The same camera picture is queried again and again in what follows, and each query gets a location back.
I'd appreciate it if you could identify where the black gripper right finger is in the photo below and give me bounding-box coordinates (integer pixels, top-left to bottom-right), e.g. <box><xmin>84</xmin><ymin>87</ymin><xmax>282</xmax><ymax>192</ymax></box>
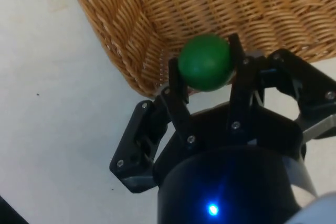
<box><xmin>227</xmin><ymin>34</ymin><xmax>336</xmax><ymax>141</ymax></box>

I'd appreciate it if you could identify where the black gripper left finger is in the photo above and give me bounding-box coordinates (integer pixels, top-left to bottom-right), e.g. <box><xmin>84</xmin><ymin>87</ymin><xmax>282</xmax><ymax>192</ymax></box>
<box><xmin>109</xmin><ymin>57</ymin><xmax>197</xmax><ymax>195</ymax></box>

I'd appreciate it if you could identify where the green ball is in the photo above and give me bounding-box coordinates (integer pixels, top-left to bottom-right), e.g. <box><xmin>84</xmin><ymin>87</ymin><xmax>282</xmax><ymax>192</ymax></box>
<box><xmin>177</xmin><ymin>34</ymin><xmax>235</xmax><ymax>92</ymax></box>

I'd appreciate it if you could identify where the brown wicker basket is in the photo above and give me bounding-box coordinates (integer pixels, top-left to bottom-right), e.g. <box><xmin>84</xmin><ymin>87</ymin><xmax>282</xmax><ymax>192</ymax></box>
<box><xmin>62</xmin><ymin>0</ymin><xmax>336</xmax><ymax>98</ymax></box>

